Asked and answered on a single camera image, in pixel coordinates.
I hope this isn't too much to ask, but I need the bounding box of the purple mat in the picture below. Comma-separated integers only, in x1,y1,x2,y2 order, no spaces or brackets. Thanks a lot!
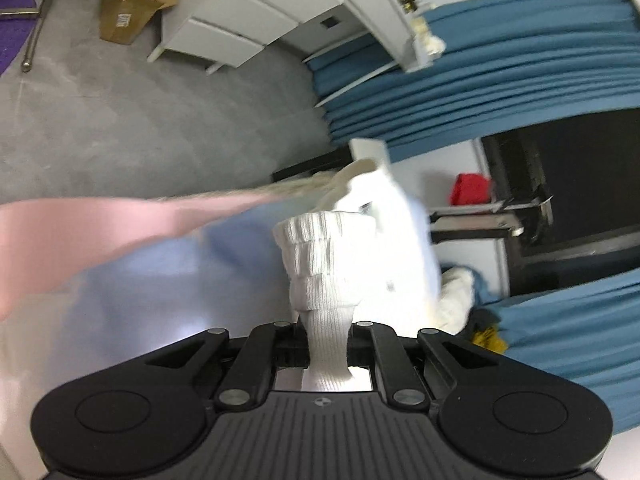
0,0,36,74

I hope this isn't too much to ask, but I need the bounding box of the pastel rainbow bed duvet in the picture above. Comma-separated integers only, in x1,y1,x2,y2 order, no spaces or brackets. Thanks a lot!
1,174,330,479

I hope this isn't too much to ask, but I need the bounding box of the blue curtain left panel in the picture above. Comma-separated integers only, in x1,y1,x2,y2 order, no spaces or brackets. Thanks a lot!
308,0,639,162

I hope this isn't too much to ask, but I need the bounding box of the white knit garment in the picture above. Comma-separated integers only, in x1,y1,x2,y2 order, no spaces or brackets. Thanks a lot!
273,158,442,391

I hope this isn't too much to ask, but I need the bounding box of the white puffy jacket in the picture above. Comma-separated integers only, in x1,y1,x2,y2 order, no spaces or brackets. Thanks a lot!
436,266,475,335

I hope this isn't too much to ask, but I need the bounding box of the blue curtain panel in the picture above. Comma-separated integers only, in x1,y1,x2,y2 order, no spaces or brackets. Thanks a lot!
461,269,639,434
308,0,639,162

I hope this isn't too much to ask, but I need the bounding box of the white bed footboard panel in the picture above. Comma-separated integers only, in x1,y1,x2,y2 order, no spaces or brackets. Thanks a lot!
348,139,393,181

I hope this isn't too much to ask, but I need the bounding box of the metal chair leg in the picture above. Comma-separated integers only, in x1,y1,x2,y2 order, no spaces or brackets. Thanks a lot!
21,0,53,73

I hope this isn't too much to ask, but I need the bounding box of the blue curtain right panel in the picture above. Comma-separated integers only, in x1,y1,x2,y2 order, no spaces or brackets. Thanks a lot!
461,269,639,434

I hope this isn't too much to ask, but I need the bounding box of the red cloth on rack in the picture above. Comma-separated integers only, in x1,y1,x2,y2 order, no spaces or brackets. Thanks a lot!
449,174,492,206

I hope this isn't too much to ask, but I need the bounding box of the dark window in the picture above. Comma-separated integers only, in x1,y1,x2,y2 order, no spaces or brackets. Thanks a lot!
482,108,639,295

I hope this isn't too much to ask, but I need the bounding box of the black white clothes rack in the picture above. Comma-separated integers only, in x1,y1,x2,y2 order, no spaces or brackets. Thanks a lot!
430,184,553,244

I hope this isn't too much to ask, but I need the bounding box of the white drawer desk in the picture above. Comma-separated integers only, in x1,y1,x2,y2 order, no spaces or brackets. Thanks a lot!
148,0,446,73

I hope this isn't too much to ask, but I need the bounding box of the mustard yellow garment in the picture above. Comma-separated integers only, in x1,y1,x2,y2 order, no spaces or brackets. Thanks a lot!
471,324,509,354

